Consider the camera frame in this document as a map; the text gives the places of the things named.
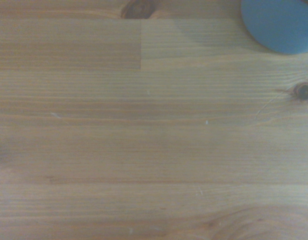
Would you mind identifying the blue enamel mug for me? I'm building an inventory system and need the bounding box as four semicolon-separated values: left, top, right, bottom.
240;0;308;55

